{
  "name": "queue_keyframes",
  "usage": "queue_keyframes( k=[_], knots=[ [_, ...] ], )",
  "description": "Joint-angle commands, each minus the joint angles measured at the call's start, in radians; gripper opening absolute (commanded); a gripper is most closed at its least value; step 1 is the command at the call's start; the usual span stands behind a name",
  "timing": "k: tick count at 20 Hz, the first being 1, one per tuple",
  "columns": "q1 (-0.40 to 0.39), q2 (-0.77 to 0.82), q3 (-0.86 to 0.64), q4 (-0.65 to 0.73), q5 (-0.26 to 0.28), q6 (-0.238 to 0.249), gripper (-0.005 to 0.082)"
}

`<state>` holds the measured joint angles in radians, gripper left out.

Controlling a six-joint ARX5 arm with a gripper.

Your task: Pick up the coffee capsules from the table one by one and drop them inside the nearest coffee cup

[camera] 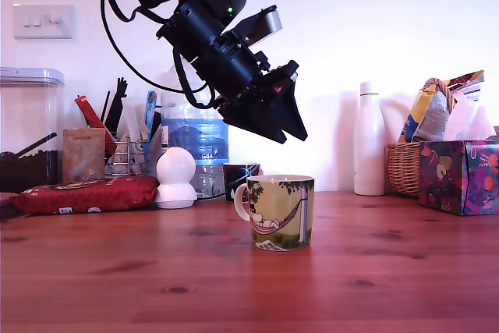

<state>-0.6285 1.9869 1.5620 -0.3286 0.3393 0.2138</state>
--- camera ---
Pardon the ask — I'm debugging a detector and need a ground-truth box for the brown paper pouch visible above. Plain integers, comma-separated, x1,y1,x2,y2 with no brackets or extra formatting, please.
62,127,108,184

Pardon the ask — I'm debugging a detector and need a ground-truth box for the colourful striped snack bag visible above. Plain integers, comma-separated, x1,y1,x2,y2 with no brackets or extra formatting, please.
447,69,486,103

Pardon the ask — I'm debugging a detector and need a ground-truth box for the black scoop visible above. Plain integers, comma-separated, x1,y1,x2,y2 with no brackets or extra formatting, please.
15,132,58,159

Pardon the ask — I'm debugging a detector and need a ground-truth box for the wire kitchen rack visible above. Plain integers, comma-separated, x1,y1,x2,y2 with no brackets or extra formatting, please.
104,133,157,179

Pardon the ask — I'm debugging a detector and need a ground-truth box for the clear plastic storage container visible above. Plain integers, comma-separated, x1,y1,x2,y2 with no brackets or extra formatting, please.
0,67,65,194

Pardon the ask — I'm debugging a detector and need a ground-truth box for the red patterned flat bag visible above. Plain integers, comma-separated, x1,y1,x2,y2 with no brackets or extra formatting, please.
10,175,161,216

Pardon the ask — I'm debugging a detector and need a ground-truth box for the large water bottle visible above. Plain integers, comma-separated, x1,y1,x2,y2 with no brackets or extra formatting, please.
159,69,231,200

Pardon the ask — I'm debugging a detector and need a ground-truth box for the small dark cup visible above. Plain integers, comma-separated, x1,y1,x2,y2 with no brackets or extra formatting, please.
222,161,262,204

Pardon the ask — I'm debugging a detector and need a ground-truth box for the wicker basket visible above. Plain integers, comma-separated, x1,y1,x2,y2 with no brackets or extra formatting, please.
386,76,459,199

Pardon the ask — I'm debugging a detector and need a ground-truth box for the black spatula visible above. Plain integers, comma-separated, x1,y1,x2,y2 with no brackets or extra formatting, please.
105,76,129,133

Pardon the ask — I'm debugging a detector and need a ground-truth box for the white light switch plate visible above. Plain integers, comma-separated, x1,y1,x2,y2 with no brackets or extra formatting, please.
12,3,76,41

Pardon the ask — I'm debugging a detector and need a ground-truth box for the white bottle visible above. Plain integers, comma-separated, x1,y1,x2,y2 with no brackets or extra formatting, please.
353,81,388,197

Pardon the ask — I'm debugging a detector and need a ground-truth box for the white tissue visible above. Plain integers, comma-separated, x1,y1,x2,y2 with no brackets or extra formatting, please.
443,93,497,142

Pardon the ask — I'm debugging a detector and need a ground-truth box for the cream mug with cartoon print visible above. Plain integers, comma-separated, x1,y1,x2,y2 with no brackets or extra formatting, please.
233,174,316,253

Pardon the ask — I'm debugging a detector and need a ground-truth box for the small white round camera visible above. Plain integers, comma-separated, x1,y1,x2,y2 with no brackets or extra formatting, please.
154,146,198,210

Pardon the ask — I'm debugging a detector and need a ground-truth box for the floral tissue box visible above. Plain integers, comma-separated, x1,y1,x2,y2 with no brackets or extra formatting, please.
418,139,499,217

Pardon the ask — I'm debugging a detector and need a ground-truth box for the grey gripper camera box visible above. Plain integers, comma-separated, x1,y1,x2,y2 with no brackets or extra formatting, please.
225,4,283,48

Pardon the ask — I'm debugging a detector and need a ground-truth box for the yellow and blue snack bag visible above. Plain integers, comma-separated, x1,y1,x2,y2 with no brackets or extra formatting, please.
398,87,451,144

